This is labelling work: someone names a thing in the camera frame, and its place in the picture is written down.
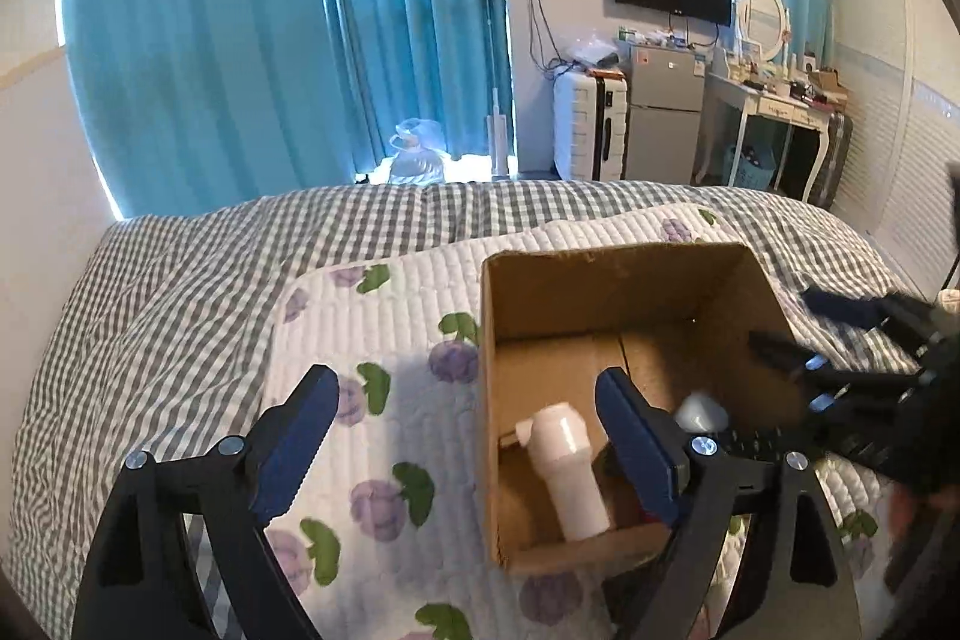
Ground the small cardboard box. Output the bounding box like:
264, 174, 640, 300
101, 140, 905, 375
806, 68, 850, 110

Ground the black hanging cable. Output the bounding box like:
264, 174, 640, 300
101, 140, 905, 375
527, 0, 565, 80

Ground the black suitcase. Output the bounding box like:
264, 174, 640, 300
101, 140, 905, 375
805, 110, 855, 208

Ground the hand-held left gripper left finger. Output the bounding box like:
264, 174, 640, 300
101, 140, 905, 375
71, 365, 340, 640

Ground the wide teal curtain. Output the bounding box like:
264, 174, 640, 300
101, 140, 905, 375
60, 0, 335, 219

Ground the white suitcase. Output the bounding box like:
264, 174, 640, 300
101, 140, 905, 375
553, 69, 629, 182

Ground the brown cardboard box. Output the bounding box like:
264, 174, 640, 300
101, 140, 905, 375
480, 242, 809, 571

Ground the narrow teal curtain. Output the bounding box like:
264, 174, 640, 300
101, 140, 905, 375
315, 0, 515, 176

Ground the clear bag of items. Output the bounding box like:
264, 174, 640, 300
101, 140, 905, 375
562, 35, 625, 75

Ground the white oval mirror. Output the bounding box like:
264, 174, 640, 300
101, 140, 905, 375
738, 0, 794, 65

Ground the small white grey object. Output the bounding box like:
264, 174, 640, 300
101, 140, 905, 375
673, 391, 730, 435

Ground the white vanity table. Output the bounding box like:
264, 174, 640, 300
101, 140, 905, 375
696, 71, 839, 193

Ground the white quilted grape-print mat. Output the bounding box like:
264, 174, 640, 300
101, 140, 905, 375
259, 201, 880, 640

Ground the white stick mop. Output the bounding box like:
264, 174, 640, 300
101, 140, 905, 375
480, 0, 512, 181

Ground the white plastic bottle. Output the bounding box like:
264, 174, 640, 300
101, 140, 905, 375
516, 403, 613, 541

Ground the blue storage basket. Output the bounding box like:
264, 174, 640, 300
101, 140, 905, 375
723, 145, 778, 190

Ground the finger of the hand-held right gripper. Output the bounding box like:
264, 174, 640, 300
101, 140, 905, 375
748, 331, 927, 397
801, 286, 938, 341

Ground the clear plastic water jug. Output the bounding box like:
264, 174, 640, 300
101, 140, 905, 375
385, 118, 452, 186

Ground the grey checkered bed sheet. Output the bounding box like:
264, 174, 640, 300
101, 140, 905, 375
7, 180, 938, 640

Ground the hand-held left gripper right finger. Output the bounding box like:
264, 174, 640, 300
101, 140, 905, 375
595, 366, 863, 640

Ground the grey small refrigerator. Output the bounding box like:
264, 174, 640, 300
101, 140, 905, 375
625, 45, 707, 186

